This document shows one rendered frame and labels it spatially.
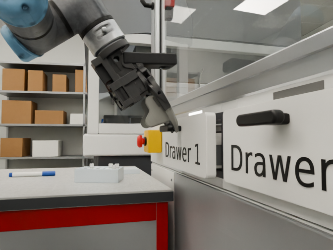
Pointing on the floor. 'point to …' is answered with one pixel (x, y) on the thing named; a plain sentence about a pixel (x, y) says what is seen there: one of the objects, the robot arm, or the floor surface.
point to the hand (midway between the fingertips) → (174, 124)
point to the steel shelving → (60, 67)
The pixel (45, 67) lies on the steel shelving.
